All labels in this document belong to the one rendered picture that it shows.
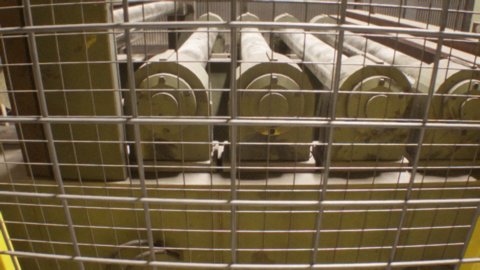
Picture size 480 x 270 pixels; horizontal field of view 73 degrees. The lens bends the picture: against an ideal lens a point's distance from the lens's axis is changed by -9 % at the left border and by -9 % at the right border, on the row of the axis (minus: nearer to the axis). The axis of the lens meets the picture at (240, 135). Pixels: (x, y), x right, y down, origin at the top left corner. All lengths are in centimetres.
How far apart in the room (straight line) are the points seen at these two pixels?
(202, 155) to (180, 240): 33
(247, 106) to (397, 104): 48
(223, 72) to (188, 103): 206
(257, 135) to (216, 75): 203
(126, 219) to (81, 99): 45
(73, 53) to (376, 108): 92
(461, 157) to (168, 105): 104
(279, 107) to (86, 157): 63
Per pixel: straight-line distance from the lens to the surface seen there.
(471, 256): 96
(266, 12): 1012
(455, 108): 131
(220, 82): 316
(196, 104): 110
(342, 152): 123
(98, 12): 106
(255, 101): 108
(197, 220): 125
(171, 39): 333
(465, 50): 179
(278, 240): 131
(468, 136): 142
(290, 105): 110
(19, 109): 125
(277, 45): 314
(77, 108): 114
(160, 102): 109
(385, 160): 130
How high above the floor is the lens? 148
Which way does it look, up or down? 23 degrees down
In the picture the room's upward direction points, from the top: 1 degrees clockwise
